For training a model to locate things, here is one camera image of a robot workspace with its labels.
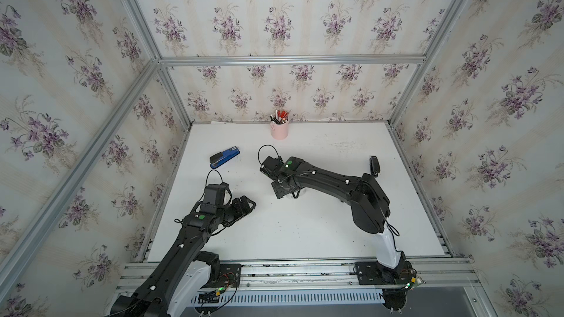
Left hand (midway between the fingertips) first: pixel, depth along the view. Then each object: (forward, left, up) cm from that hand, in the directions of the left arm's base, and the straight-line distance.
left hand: (252, 209), depth 81 cm
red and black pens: (+48, -11, +2) cm, 50 cm away
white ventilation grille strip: (-26, -6, -8) cm, 28 cm away
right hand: (+10, -14, -2) cm, 17 cm away
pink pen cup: (+42, -11, -2) cm, 44 cm away
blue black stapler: (+27, +18, -5) cm, 33 cm away
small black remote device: (+22, -54, -4) cm, 59 cm away
